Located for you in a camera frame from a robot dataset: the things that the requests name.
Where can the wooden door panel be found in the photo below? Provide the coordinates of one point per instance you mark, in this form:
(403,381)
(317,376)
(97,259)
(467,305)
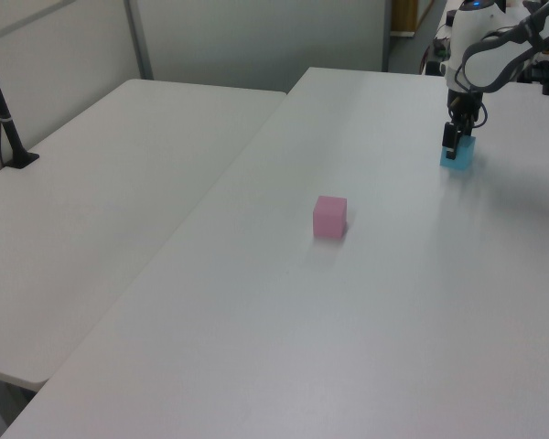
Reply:
(409,16)

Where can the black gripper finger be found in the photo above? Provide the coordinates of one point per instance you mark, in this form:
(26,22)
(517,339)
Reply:
(468,128)
(450,139)

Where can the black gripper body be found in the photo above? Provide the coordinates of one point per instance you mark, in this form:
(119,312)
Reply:
(464,107)

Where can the pink foam cube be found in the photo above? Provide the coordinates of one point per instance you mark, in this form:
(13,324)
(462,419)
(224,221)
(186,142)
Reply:
(329,218)

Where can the blue foam cube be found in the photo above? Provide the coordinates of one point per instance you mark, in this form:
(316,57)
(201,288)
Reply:
(464,155)

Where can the black camera stand pole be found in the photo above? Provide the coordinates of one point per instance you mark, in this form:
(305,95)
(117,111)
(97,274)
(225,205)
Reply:
(4,123)

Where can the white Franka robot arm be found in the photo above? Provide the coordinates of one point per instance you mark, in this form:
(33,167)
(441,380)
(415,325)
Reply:
(482,55)

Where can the small electronics clutter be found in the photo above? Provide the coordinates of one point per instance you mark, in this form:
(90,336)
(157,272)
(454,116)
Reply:
(437,57)

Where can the white side table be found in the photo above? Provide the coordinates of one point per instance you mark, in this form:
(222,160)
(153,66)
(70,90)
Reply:
(96,192)

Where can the grey partition post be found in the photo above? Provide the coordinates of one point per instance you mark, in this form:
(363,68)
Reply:
(139,39)

